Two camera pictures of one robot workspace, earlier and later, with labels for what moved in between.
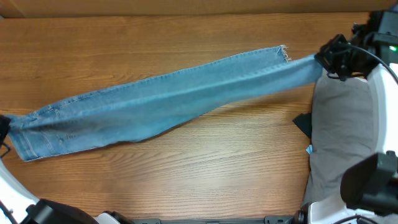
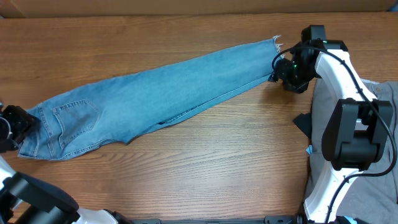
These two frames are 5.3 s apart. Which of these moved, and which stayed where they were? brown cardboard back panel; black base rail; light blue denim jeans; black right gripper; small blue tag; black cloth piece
Moved: light blue denim jeans; black right gripper
Stayed: black cloth piece; brown cardboard back panel; small blue tag; black base rail
